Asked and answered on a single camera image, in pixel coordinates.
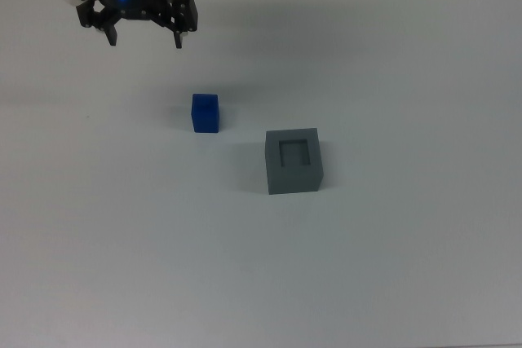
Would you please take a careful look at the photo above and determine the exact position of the grey hollow cuboid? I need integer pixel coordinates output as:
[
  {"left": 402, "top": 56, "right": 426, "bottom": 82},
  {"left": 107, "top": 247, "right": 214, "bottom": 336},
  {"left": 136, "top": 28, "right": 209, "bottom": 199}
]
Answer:
[{"left": 264, "top": 127, "right": 325, "bottom": 196}]

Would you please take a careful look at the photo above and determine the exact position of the blue block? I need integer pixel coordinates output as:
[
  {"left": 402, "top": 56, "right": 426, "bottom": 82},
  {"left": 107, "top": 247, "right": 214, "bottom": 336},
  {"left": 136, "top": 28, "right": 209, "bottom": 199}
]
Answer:
[{"left": 190, "top": 92, "right": 220, "bottom": 134}]

